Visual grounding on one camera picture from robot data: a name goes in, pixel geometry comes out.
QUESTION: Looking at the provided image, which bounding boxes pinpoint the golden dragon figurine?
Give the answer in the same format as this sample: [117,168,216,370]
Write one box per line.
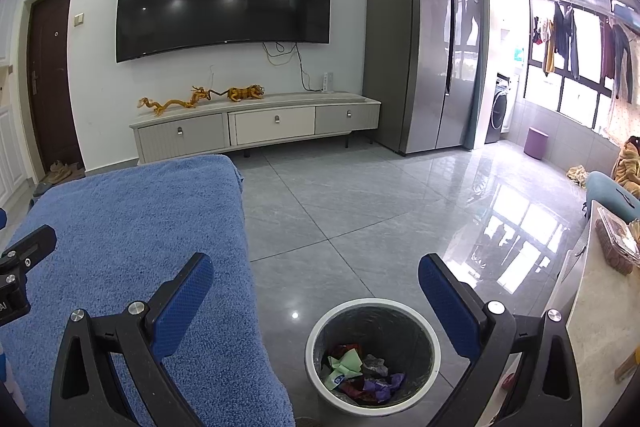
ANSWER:
[138,86,211,114]

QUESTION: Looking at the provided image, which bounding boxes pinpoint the green packet with blue label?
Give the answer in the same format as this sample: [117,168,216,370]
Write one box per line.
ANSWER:
[322,369,347,391]

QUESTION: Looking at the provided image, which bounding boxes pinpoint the white wrapper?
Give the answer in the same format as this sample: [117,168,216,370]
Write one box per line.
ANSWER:
[362,354,388,378]

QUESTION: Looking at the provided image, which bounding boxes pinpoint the grey washing machine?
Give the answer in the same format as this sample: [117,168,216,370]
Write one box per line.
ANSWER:
[484,74,516,144]

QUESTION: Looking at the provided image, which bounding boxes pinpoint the red wrapper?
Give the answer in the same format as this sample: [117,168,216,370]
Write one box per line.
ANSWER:
[327,343,362,360]

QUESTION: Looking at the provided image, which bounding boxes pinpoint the hanging dark blue jacket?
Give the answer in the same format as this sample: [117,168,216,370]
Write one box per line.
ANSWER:
[552,4,581,80]

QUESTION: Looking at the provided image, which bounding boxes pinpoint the green paper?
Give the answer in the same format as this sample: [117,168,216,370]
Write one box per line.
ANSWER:
[327,351,363,378]

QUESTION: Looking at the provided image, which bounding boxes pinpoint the clear plastic food box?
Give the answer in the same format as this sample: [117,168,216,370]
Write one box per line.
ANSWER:
[595,207,640,275]

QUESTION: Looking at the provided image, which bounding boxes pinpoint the maroon snack wrapper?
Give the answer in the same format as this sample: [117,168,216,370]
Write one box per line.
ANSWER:
[337,374,376,404]

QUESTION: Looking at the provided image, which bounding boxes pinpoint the purple stool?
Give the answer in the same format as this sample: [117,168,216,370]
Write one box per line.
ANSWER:
[523,127,548,159]

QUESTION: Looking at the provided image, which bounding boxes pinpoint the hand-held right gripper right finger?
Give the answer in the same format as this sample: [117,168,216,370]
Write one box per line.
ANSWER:
[418,253,583,427]

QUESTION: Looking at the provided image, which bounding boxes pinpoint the grey white trash bin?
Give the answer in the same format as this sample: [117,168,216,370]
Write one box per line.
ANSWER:
[305,298,442,410]

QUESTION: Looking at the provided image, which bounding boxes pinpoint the hanging yellow garment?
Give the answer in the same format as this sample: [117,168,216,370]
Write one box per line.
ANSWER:
[542,19,557,74]

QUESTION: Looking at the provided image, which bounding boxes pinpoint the white marble table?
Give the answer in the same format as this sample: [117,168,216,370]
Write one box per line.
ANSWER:
[542,199,640,427]

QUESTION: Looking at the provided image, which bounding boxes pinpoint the grey white television cabinet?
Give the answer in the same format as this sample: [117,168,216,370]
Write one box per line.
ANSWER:
[129,91,382,165]

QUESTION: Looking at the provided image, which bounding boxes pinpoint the thin television cable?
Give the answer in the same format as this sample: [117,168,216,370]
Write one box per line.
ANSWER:
[262,42,326,92]

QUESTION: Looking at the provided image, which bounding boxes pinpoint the hanging purple shirt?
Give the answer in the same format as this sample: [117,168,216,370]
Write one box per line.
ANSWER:
[600,19,617,80]

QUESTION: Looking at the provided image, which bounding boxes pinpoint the blue fluffy blanket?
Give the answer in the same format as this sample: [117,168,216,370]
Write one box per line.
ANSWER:
[0,154,296,427]

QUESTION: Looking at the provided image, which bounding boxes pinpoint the yellow-brown plush toy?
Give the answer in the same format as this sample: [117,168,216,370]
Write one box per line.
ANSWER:
[614,136,640,195]

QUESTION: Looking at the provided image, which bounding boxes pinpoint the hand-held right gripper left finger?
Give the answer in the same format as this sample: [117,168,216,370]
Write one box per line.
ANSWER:
[49,252,216,427]

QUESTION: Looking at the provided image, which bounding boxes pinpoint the golden tiger figurine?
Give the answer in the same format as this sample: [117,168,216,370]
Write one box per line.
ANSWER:
[210,84,266,102]

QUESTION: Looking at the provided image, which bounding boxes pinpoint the grey refrigerator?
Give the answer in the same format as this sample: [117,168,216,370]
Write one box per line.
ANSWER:
[362,0,483,156]

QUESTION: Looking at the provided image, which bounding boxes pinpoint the dark brown door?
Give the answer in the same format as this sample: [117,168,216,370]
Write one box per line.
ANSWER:
[26,0,83,182]

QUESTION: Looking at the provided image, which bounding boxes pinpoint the light blue chair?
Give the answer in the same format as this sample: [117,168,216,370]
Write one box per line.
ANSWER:
[585,171,640,223]

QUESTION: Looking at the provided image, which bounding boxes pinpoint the black wall television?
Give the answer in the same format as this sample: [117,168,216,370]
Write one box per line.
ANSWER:
[116,0,333,64]

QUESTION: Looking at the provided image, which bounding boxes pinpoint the black framed window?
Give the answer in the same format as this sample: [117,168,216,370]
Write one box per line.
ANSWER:
[522,0,640,132]

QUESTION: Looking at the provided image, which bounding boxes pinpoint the beige shoes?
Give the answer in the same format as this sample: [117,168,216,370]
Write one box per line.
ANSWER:
[40,161,86,185]

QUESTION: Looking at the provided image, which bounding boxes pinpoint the white wall cupboard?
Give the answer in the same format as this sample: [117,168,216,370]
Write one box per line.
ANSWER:
[0,0,23,62]

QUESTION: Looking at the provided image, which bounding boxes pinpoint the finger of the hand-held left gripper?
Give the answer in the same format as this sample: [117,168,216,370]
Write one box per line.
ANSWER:
[0,224,57,280]

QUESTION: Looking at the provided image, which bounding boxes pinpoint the purple wrapper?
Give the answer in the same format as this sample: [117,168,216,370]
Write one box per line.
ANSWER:
[362,373,406,395]

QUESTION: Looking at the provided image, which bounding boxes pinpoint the hanging blue denim jacket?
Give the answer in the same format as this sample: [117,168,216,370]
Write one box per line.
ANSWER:
[612,24,635,102]

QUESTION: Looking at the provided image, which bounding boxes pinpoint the yellow cloth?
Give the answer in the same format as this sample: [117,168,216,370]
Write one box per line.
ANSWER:
[566,165,590,188]

